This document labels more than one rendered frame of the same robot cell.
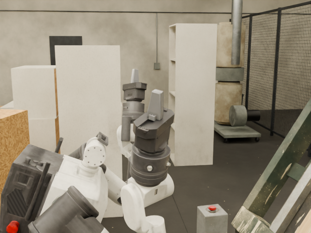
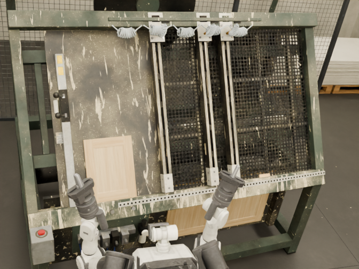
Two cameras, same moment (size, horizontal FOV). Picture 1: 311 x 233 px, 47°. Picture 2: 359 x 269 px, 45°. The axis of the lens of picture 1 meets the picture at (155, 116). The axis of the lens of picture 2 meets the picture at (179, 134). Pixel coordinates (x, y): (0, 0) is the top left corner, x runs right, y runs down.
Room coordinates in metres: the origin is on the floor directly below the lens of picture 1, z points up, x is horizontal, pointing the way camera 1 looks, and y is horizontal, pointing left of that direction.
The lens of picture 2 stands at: (1.35, 1.52, 2.79)
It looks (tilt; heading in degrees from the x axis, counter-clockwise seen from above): 32 degrees down; 258
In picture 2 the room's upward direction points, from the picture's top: 8 degrees clockwise
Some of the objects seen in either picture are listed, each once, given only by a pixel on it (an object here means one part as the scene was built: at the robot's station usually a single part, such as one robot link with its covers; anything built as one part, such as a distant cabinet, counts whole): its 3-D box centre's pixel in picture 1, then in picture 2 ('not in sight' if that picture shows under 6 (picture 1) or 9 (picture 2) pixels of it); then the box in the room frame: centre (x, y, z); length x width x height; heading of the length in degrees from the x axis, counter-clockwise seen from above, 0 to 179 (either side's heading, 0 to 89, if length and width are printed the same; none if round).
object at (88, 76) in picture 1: (93, 125); not in sight; (3.83, 0.69, 0.88); 0.90 x 0.60 x 1.75; 7
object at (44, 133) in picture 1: (40, 136); not in sight; (5.36, 1.79, 0.36); 0.80 x 0.58 x 0.72; 7
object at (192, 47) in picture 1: (190, 94); not in sight; (5.34, -0.53, 1.03); 0.60 x 0.58 x 2.05; 7
